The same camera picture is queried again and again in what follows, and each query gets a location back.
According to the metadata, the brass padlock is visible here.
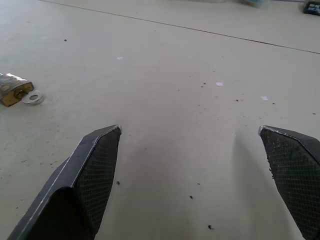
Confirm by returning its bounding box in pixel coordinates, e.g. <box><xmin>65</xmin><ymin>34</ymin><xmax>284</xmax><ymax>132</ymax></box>
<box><xmin>0</xmin><ymin>72</ymin><xmax>35</xmax><ymax>108</ymax></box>

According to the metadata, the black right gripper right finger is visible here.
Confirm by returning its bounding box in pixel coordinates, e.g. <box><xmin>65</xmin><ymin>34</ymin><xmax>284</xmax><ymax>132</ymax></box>
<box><xmin>258</xmin><ymin>125</ymin><xmax>320</xmax><ymax>240</ymax></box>

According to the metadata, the black box with blue label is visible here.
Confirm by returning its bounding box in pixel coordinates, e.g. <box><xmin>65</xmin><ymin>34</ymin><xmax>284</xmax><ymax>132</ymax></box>
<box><xmin>299</xmin><ymin>0</ymin><xmax>320</xmax><ymax>15</ymax></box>

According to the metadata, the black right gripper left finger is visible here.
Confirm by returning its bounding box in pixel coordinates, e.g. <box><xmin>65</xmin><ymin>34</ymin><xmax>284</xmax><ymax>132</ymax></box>
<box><xmin>6</xmin><ymin>124</ymin><xmax>123</xmax><ymax>240</ymax></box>

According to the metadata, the blurred teal object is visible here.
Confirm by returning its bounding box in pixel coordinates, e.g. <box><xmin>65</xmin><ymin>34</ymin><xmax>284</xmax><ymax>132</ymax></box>
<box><xmin>236</xmin><ymin>0</ymin><xmax>270</xmax><ymax>9</ymax></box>

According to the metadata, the silver key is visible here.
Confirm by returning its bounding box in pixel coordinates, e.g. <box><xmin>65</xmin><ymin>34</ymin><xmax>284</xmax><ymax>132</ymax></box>
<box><xmin>21</xmin><ymin>90</ymin><xmax>45</xmax><ymax>105</ymax></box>

